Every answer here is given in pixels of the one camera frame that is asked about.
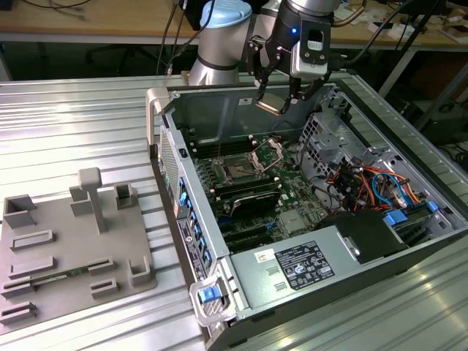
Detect silver CPU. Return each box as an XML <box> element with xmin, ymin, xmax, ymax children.
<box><xmin>254</xmin><ymin>91</ymin><xmax>287</xmax><ymax>116</ymax></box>

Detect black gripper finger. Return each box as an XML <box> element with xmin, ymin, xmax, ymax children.
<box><xmin>245</xmin><ymin>35</ymin><xmax>281</xmax><ymax>100</ymax></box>
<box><xmin>281</xmin><ymin>71</ymin><xmax>332</xmax><ymax>113</ymax></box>

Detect open grey PC case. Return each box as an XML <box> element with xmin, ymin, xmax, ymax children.
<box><xmin>145</xmin><ymin>78</ymin><xmax>468</xmax><ymax>351</ymax></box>

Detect orange red wire bundle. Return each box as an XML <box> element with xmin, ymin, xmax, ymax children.
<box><xmin>328</xmin><ymin>165</ymin><xmax>429</xmax><ymax>214</ymax></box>

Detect black CPU socket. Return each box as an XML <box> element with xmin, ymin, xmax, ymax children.
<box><xmin>213</xmin><ymin>153</ymin><xmax>266</xmax><ymax>184</ymax></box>

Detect installed black RAM sticks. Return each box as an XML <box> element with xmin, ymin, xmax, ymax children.
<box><xmin>211</xmin><ymin>174</ymin><xmax>282</xmax><ymax>201</ymax></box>

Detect grey power supply unit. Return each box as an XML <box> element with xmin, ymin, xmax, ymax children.
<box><xmin>227</xmin><ymin>223</ymin><xmax>363</xmax><ymax>320</ymax></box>

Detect grey parts rack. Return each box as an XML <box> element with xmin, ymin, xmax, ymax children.
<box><xmin>0</xmin><ymin>167</ymin><xmax>159</xmax><ymax>334</ymax></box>

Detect grey case handle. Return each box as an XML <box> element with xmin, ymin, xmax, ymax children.
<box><xmin>145</xmin><ymin>87</ymin><xmax>173</xmax><ymax>147</ymax></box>
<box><xmin>189</xmin><ymin>276</ymin><xmax>237</xmax><ymax>326</ymax></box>

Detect green RAM stick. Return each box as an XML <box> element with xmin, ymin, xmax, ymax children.
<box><xmin>31</xmin><ymin>267</ymin><xmax>89</xmax><ymax>285</ymax></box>

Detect blue wire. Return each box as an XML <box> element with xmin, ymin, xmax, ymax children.
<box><xmin>371</xmin><ymin>171</ymin><xmax>409</xmax><ymax>209</ymax></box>

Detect small white box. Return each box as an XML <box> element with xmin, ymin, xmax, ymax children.
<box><xmin>371</xmin><ymin>20</ymin><xmax>401</xmax><ymax>39</ymax></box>

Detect perforated metal drive cage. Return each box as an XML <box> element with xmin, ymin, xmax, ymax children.
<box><xmin>298</xmin><ymin>111</ymin><xmax>366</xmax><ymax>176</ymax></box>

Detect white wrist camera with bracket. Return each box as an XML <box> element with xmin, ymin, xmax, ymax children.
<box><xmin>290</xmin><ymin>18</ymin><xmax>332</xmax><ymax>78</ymax></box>

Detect green motherboard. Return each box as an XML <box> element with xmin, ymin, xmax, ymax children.
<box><xmin>188</xmin><ymin>126</ymin><xmax>332</xmax><ymax>255</ymax></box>

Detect wooden desk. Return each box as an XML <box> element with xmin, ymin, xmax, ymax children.
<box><xmin>0</xmin><ymin>0</ymin><xmax>468</xmax><ymax>48</ymax></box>

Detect metal socket cover frame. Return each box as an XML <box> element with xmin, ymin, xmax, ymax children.
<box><xmin>248</xmin><ymin>137</ymin><xmax>285</xmax><ymax>173</ymax></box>

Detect blue disk carrier tab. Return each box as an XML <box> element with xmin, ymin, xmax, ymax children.
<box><xmin>383</xmin><ymin>210</ymin><xmax>409</xmax><ymax>228</ymax></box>

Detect black RAM slot bank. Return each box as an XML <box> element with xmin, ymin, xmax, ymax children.
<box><xmin>186</xmin><ymin>126</ymin><xmax>257</xmax><ymax>159</ymax></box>

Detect black plastic shroud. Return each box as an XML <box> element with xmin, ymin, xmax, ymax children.
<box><xmin>316</xmin><ymin>210</ymin><xmax>409</xmax><ymax>266</ymax></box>

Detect copper coloured cable loop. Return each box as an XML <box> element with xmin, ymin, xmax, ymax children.
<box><xmin>331</xmin><ymin>0</ymin><xmax>368</xmax><ymax>27</ymax></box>

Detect silver chipset heatsink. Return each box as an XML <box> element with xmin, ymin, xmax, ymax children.
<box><xmin>279</xmin><ymin>211</ymin><xmax>306</xmax><ymax>235</ymax></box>

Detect black camera cable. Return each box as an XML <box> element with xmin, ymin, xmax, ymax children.
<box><xmin>331</xmin><ymin>0</ymin><xmax>416</xmax><ymax>71</ymax></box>

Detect black graphics card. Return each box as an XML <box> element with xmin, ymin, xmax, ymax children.
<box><xmin>228</xmin><ymin>189</ymin><xmax>281</xmax><ymax>220</ymax></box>

